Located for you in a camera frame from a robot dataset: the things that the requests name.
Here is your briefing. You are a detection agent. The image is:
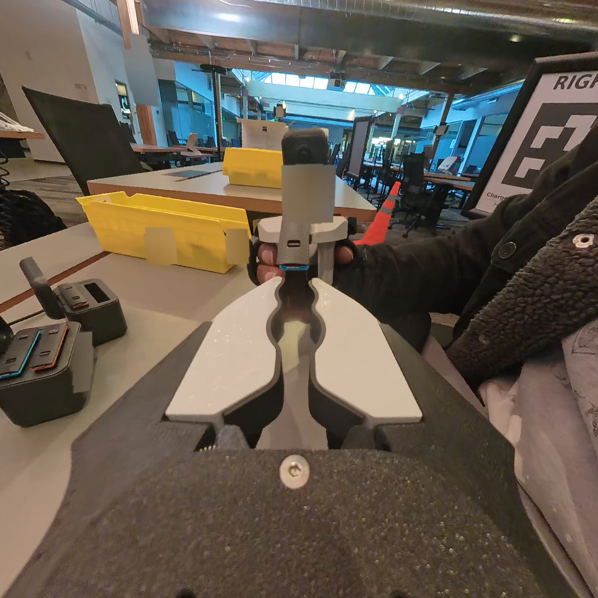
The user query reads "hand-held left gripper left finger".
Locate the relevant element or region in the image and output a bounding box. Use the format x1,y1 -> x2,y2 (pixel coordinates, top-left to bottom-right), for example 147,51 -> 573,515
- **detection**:
166,278 -> 284,440

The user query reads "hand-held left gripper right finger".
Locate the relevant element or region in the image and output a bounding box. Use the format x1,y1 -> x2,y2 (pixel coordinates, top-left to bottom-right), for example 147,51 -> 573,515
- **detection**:
309,278 -> 423,440

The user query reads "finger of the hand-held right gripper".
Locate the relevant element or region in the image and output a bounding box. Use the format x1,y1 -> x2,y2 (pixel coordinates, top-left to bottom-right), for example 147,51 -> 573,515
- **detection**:
318,243 -> 337,283

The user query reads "black battery charging case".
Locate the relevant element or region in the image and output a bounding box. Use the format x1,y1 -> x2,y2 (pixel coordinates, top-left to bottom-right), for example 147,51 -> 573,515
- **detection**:
21,257 -> 128,346
0,318 -> 96,428

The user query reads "yellow plastic bin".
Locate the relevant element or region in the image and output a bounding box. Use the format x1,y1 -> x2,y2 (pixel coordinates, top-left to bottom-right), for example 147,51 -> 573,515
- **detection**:
223,147 -> 286,189
77,192 -> 251,273

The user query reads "orange safety cone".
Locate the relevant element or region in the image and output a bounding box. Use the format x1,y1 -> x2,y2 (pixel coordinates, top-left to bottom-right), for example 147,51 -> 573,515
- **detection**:
355,181 -> 402,245

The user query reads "brown wooden table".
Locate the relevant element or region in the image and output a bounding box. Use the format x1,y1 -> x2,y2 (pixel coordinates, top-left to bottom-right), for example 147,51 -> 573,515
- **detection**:
87,164 -> 379,225

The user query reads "black office chair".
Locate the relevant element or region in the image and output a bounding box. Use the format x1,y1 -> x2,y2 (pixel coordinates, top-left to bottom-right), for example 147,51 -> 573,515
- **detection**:
393,153 -> 442,234
24,87 -> 145,197

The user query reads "black backpack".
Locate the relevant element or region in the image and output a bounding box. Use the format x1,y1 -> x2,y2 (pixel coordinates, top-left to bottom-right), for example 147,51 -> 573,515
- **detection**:
0,187 -> 66,248

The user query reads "black white tag sign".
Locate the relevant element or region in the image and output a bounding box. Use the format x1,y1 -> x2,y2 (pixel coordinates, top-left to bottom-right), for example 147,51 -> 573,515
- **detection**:
465,52 -> 598,220

